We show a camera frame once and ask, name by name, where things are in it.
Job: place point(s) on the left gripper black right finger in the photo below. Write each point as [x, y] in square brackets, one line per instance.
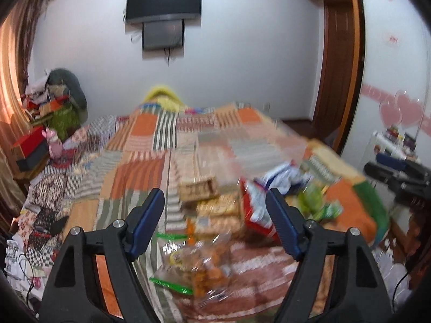
[357, 292]

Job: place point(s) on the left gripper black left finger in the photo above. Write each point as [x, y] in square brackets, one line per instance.
[93, 278]

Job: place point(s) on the green snack bag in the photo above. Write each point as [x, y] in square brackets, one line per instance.
[313, 204]

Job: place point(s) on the red instant noodle packet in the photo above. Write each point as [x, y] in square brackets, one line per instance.
[256, 216]

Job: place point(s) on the white side cabinet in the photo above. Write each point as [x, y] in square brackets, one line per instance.
[380, 143]

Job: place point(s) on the brown wooden door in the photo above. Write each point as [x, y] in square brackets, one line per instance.
[341, 71]

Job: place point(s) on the blue white snack bag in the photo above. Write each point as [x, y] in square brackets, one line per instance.
[286, 177]

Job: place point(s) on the clear green-sealed snack bag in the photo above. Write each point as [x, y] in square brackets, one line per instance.
[200, 269]

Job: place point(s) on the patchwork striped bed blanket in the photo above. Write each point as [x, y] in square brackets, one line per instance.
[110, 166]

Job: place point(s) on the pink plush toy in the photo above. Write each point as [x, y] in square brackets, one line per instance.
[55, 145]

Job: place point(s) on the orange-edged biscuit packet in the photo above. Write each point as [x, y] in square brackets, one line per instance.
[206, 227]

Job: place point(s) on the red and black box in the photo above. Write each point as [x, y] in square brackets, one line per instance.
[30, 149]

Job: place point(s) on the brown cracker packet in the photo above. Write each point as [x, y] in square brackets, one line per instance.
[198, 189]

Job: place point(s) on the yellow biscuit packet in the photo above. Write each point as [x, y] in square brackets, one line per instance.
[223, 205]

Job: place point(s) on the clear plastic storage bin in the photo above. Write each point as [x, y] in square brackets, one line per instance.
[248, 151]

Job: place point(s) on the grey cushion on pile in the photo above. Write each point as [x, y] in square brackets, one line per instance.
[73, 89]

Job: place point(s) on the yellow plush pillow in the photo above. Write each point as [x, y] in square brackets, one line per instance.
[165, 98]

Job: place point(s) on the orange brown curtain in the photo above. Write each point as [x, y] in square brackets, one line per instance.
[17, 38]

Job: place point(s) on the pink heart wall decoration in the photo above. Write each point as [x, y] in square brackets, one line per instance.
[401, 110]

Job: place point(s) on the small black wall monitor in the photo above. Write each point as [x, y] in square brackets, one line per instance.
[163, 34]

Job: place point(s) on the large black wall television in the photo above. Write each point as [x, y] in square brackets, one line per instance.
[143, 11]

